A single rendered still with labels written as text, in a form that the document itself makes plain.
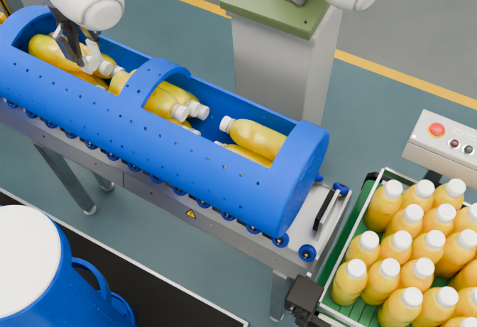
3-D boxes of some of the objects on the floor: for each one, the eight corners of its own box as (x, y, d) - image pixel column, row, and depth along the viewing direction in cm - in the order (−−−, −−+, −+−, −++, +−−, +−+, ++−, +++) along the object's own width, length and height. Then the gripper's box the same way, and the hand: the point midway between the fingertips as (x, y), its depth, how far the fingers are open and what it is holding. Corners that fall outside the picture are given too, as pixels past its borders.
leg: (106, 179, 249) (64, 103, 195) (116, 184, 247) (77, 109, 193) (99, 188, 246) (55, 115, 192) (109, 193, 245) (67, 120, 190)
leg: (89, 201, 243) (40, 131, 189) (99, 207, 241) (52, 137, 187) (81, 211, 240) (30, 142, 186) (91, 217, 239) (42, 150, 185)
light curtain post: (69, 104, 272) (-151, -299, 125) (78, 108, 270) (-135, -295, 124) (62, 112, 269) (-173, -290, 123) (71, 117, 268) (-156, -285, 121)
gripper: (72, -34, 115) (101, 39, 136) (23, 15, 108) (61, 84, 129) (99, -24, 113) (123, 49, 134) (51, 27, 106) (84, 95, 127)
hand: (89, 57), depth 128 cm, fingers closed on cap, 4 cm apart
